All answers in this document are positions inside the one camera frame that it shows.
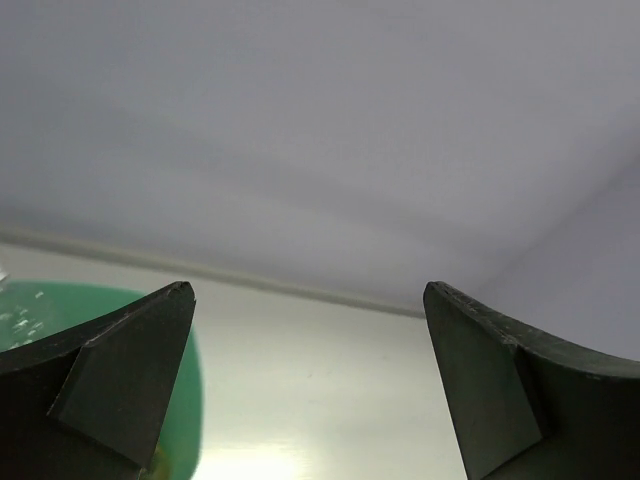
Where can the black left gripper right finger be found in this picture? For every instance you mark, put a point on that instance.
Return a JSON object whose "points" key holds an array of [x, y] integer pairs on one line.
{"points": [[526, 404]]}

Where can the clear crushed water bottle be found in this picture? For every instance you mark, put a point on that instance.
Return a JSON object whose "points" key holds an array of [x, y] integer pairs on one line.
{"points": [[23, 312]]}

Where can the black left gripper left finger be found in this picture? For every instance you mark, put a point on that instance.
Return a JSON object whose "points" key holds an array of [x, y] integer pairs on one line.
{"points": [[100, 380]]}

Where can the green plastic bin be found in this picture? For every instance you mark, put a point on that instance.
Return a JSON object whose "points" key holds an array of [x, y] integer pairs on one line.
{"points": [[50, 305]]}

